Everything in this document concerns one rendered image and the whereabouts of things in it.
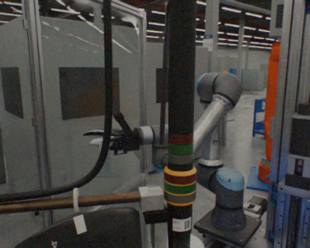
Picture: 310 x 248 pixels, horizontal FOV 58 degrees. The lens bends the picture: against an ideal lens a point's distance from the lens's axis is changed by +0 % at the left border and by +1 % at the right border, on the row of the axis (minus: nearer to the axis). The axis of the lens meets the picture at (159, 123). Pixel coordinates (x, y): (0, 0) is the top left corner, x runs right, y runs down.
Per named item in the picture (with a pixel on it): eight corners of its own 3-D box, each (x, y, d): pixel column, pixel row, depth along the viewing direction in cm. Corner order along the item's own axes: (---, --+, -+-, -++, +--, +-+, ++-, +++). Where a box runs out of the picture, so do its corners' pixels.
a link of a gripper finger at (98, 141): (94, 158, 96) (114, 151, 103) (93, 142, 94) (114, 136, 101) (88, 155, 98) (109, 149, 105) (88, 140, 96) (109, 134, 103)
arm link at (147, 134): (153, 129, 107) (144, 123, 114) (142, 130, 105) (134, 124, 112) (152, 147, 110) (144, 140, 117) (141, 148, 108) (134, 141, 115)
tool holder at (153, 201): (143, 276, 35) (142, 204, 33) (137, 242, 42) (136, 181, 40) (211, 267, 37) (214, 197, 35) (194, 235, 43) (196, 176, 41)
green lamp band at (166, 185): (167, 196, 35) (167, 186, 35) (160, 182, 39) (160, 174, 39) (200, 193, 36) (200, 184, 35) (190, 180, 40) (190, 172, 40)
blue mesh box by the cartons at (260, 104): (250, 136, 719) (253, 98, 700) (275, 129, 800) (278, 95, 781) (284, 143, 653) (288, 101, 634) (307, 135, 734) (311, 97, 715)
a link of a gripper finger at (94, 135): (83, 146, 105) (107, 146, 106) (82, 132, 104) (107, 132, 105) (84, 143, 108) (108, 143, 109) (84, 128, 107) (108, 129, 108)
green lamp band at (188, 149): (170, 155, 34) (171, 145, 34) (165, 148, 38) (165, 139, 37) (196, 154, 35) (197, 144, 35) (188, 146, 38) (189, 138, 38)
